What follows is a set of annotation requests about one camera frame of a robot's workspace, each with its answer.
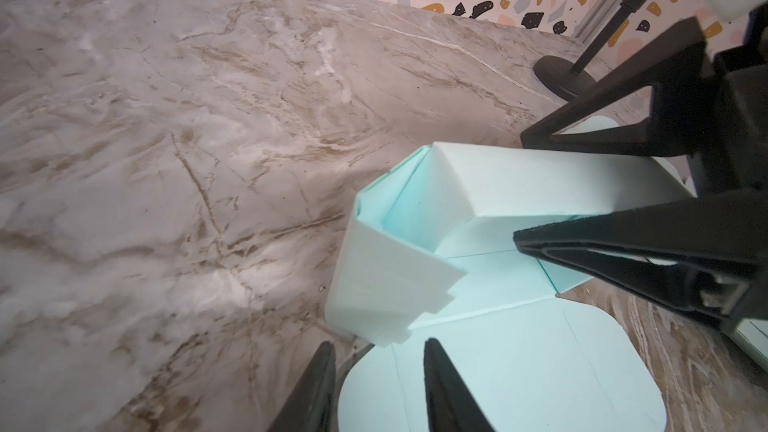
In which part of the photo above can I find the mint paper box sheet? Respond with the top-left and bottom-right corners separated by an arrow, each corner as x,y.
325,142 -> 688,431

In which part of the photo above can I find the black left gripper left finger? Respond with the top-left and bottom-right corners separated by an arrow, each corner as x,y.
268,341 -> 336,432

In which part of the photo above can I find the black round-base stand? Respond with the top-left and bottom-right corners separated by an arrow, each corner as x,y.
533,0 -> 647,101

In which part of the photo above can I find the mint flat box sheets stack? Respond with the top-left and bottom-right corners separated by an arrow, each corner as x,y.
554,115 -> 768,373

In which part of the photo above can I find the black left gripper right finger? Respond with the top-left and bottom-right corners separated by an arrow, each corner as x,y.
423,338 -> 493,432

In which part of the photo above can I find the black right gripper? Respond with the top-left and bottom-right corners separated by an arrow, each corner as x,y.
512,2 -> 768,337

